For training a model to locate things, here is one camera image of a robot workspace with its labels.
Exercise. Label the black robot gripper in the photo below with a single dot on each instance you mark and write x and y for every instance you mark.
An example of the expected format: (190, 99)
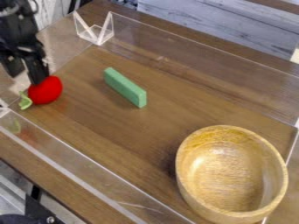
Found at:
(19, 43)

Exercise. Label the clear acrylic tray enclosure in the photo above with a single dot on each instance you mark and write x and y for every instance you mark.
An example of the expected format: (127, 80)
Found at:
(99, 153)

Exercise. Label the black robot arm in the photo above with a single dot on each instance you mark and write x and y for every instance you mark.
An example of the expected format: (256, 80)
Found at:
(19, 5)

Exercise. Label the black clamp under table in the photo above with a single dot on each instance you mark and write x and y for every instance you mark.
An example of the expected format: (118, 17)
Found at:
(36, 211)

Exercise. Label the red plush tomato toy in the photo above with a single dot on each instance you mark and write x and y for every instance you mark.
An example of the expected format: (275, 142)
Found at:
(41, 93)

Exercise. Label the wooden bowl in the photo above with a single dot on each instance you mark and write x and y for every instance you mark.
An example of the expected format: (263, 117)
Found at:
(231, 174)

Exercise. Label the green rectangular block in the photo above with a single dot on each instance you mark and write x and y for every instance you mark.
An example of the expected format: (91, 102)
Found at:
(126, 87)

